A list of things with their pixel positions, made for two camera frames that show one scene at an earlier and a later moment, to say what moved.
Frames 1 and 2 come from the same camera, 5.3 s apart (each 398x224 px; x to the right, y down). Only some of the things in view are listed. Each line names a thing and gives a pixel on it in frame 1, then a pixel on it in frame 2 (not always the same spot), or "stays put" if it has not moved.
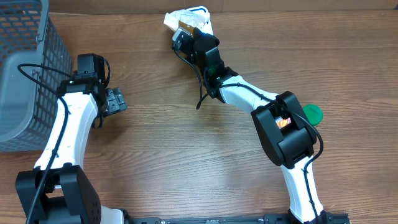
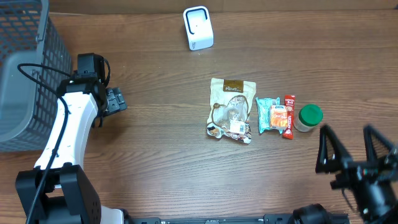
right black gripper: x=191 y=59 → x=351 y=169
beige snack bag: x=197 y=16 → x=231 y=103
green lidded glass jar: x=314 y=113 stays put
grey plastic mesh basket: x=28 y=34 stays put
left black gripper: x=115 y=100 stays put
